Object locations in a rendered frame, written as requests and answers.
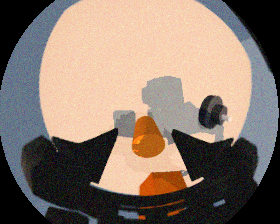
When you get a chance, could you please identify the orange knob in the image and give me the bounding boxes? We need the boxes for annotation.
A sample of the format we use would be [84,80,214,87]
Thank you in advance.
[131,116,165,158]

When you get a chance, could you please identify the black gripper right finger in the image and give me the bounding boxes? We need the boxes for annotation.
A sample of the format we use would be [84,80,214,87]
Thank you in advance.
[171,128,234,181]

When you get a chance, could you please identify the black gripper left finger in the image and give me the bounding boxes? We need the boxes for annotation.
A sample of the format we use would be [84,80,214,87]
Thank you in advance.
[51,128,119,183]

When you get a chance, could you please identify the black round pedestal with silver shaft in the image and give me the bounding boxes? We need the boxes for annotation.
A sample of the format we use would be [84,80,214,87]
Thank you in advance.
[199,94,231,129]

